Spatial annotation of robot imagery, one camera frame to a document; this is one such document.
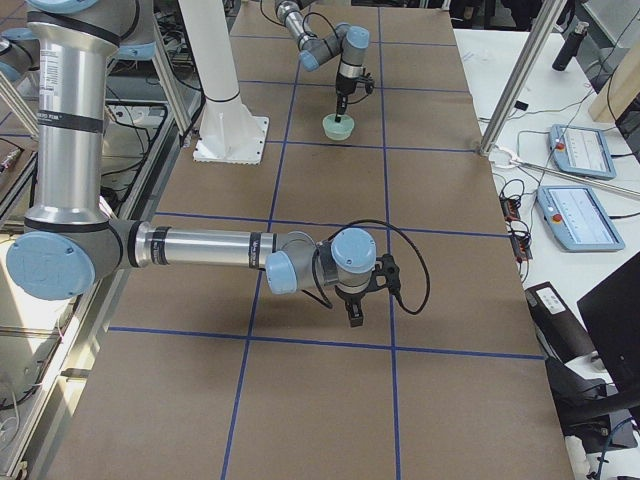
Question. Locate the green ceramic bowl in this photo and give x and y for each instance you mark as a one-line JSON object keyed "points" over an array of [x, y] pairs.
{"points": [[338, 128]]}

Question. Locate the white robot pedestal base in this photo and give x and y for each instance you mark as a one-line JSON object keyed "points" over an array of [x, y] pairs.
{"points": [[228, 132]]}

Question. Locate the near blue teach pendant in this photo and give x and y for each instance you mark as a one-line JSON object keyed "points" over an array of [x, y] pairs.
{"points": [[577, 219]]}

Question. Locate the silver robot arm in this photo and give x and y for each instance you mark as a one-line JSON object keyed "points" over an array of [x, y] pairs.
{"points": [[349, 42], [70, 243]]}

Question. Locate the aluminium frame post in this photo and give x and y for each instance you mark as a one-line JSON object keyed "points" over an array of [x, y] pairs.
{"points": [[532, 48]]}

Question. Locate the black computer monitor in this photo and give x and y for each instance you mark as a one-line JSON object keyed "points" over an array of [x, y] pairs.
{"points": [[610, 312]]}

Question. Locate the black water bottle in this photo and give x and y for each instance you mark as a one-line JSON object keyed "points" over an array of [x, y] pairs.
{"points": [[571, 46]]}

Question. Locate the blue teach pendant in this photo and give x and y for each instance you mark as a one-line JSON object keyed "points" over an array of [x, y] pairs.
{"points": [[577, 219], [581, 151]]}

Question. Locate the far blue teach pendant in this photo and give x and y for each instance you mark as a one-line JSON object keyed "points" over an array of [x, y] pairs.
{"points": [[581, 151]]}

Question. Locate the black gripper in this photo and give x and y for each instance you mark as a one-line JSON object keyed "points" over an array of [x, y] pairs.
{"points": [[344, 86], [351, 297]]}

